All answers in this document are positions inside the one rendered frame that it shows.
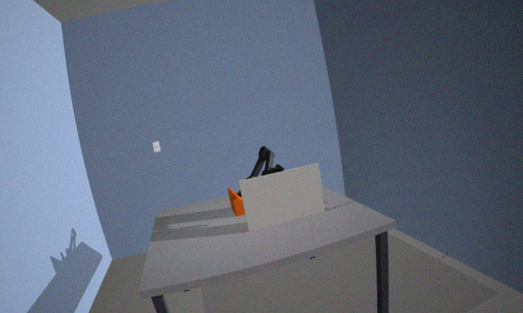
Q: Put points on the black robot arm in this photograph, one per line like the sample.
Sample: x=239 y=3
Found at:
x=264 y=154

